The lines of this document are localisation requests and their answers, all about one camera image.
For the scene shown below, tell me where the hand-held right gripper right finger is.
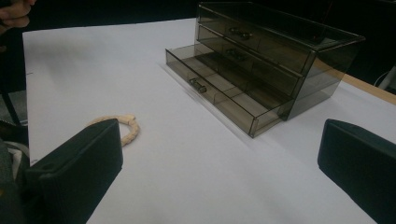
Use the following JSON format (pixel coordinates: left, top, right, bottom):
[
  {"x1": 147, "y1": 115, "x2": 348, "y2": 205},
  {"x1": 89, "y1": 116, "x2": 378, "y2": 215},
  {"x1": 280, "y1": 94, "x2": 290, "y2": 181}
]
[{"x1": 317, "y1": 118, "x2": 396, "y2": 224}]

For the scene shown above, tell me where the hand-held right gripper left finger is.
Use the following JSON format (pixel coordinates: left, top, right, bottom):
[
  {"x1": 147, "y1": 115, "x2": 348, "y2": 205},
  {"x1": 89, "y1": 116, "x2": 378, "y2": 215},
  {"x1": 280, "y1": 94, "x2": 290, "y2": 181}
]
[{"x1": 25, "y1": 118, "x2": 124, "y2": 224}]

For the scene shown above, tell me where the beige beaded bracelet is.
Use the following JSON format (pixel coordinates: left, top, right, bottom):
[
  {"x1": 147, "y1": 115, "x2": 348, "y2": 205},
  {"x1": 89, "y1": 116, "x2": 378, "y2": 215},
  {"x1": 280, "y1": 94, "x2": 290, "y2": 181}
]
[{"x1": 88, "y1": 113, "x2": 141, "y2": 147}]

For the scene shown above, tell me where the smoky transparent drawer organizer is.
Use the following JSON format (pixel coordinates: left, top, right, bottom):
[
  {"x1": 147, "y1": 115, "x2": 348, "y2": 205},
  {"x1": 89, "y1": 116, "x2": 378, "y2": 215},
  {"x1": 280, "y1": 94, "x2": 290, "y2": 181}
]
[{"x1": 194, "y1": 1, "x2": 366, "y2": 121}]

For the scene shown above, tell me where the white cable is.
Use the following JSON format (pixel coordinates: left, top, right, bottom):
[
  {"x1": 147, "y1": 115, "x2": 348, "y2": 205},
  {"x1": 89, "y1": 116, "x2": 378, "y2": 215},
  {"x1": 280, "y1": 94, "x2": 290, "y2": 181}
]
[{"x1": 373, "y1": 68, "x2": 396, "y2": 91}]

